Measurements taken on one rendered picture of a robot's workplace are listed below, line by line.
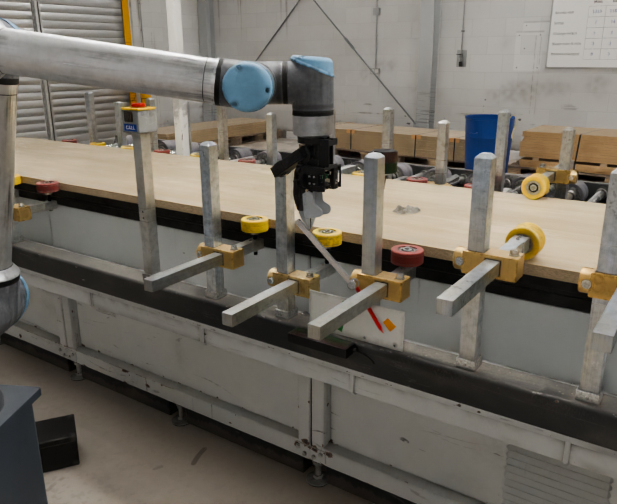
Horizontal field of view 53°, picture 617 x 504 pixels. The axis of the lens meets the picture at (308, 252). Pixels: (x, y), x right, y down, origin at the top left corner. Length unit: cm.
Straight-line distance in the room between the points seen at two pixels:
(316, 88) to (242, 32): 1001
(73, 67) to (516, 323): 113
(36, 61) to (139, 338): 146
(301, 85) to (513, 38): 758
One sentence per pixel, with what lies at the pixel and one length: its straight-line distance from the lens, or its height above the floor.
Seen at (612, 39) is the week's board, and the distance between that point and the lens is 848.
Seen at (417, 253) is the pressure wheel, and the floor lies 91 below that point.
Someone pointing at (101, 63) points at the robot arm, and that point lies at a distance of 127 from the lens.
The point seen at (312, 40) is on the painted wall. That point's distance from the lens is 1037.
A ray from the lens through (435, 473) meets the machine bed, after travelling 194.
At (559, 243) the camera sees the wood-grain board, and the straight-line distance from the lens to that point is 170.
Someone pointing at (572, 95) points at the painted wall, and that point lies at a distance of 861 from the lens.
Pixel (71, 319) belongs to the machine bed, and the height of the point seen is 30.
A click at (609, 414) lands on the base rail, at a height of 70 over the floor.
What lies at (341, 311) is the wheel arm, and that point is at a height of 86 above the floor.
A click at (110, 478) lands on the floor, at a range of 233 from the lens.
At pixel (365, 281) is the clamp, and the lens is 146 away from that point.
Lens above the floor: 136
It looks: 18 degrees down
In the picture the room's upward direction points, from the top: straight up
